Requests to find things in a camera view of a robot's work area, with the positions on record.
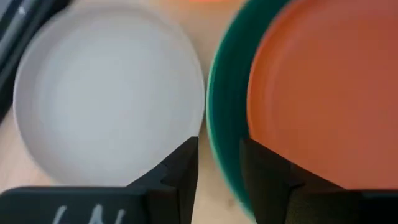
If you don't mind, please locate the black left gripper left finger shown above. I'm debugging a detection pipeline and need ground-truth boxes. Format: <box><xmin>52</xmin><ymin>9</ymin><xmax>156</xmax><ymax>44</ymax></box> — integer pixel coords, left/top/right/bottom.
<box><xmin>0</xmin><ymin>136</ymin><xmax>199</xmax><ymax>224</ymax></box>

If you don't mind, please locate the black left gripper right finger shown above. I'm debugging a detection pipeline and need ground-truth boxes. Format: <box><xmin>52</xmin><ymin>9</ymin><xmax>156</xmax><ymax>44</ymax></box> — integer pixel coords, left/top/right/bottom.
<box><xmin>239</xmin><ymin>138</ymin><xmax>398</xmax><ymax>224</ymax></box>

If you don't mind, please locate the orange plastic plate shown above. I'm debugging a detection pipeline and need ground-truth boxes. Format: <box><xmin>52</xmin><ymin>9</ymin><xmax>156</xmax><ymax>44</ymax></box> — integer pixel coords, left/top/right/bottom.
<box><xmin>246</xmin><ymin>0</ymin><xmax>398</xmax><ymax>190</ymax></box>
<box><xmin>186</xmin><ymin>0</ymin><xmax>239</xmax><ymax>4</ymax></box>

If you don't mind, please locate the dark green plastic plate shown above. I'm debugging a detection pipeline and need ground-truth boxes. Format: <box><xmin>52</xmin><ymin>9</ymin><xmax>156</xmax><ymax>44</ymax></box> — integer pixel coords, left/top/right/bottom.
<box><xmin>205</xmin><ymin>0</ymin><xmax>295</xmax><ymax>222</ymax></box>

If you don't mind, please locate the white plastic plate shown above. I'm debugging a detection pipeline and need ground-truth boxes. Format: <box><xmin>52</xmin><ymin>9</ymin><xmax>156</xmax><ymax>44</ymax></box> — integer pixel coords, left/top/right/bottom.
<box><xmin>12</xmin><ymin>2</ymin><xmax>206</xmax><ymax>188</ymax></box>

